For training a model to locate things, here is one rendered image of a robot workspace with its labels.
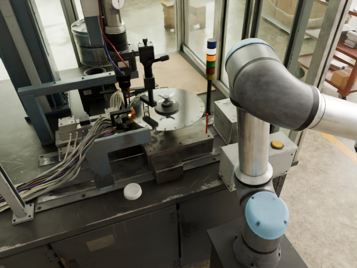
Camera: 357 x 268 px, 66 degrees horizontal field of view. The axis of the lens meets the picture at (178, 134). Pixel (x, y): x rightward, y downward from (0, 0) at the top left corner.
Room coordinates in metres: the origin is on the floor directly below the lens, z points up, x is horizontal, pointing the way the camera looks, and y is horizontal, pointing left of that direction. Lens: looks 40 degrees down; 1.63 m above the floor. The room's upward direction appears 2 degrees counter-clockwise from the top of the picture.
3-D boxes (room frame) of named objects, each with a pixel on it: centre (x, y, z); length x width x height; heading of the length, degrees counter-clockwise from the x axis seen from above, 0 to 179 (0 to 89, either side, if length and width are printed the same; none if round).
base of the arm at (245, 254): (0.45, -0.24, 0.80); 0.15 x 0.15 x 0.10
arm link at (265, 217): (0.45, -0.24, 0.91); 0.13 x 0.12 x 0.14; 0
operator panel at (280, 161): (0.78, -0.31, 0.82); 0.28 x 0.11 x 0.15; 108
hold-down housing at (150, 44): (0.96, 0.11, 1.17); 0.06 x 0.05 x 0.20; 99
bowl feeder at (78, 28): (1.68, 0.46, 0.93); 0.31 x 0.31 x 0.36
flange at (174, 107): (1.00, 0.05, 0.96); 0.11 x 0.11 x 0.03
